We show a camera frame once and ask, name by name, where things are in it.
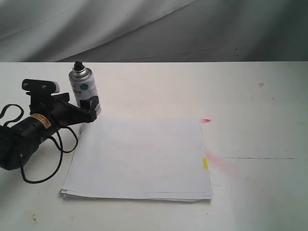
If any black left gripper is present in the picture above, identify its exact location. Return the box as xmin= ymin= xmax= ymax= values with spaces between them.
xmin=28 ymin=92 xmax=100 ymax=127

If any white spray paint can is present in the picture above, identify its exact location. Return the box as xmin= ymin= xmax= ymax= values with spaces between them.
xmin=69 ymin=61 xmax=98 ymax=108

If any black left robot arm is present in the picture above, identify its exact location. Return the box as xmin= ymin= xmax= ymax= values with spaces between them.
xmin=0 ymin=93 xmax=99 ymax=170

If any white paper stack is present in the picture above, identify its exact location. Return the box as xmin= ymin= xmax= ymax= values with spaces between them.
xmin=61 ymin=118 xmax=213 ymax=201

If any white backdrop cloth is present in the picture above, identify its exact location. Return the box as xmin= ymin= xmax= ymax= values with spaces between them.
xmin=0 ymin=0 xmax=308 ymax=62

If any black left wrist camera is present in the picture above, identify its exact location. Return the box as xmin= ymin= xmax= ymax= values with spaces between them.
xmin=22 ymin=79 xmax=60 ymax=94

